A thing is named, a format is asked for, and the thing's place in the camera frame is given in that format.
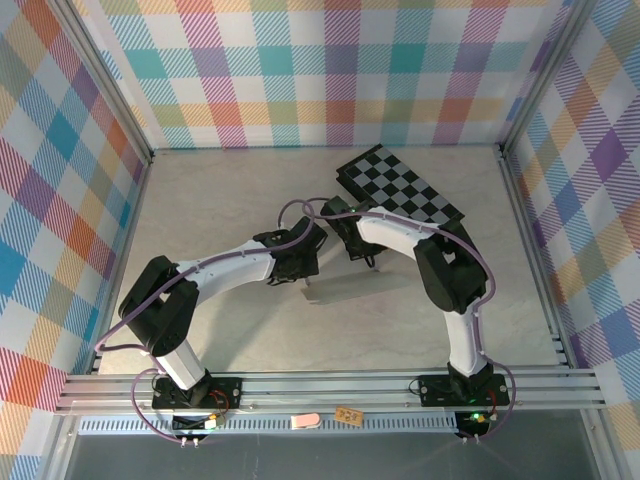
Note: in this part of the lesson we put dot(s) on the black controller board yellow connector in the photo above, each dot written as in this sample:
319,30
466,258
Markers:
200,424

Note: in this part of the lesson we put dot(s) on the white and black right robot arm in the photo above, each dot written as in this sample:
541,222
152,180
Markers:
450,270

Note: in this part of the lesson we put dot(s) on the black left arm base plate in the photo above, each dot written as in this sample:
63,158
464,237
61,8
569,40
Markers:
225,392

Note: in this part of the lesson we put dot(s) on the pink and white eraser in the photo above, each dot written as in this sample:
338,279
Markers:
305,421

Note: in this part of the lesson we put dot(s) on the aluminium side rail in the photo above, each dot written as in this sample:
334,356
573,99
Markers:
532,255
125,265

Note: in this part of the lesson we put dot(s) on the aluminium frame post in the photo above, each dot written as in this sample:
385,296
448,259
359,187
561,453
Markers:
547,75
100,85

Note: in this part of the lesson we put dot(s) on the small wooden tag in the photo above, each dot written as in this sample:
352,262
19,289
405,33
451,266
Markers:
347,415

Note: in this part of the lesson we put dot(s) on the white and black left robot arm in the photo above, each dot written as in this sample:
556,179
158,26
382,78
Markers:
225,272

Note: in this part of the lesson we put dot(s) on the purple paper box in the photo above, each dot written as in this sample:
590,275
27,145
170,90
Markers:
360,287

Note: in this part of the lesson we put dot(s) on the black and grey chessboard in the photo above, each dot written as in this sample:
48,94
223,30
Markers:
400,185

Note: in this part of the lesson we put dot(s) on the black controller board green light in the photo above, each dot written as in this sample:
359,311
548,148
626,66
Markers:
472,422

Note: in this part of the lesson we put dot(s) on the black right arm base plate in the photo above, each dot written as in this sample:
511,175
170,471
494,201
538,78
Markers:
437,390

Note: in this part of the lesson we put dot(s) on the aluminium mounting rail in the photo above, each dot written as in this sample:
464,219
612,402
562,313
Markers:
325,387

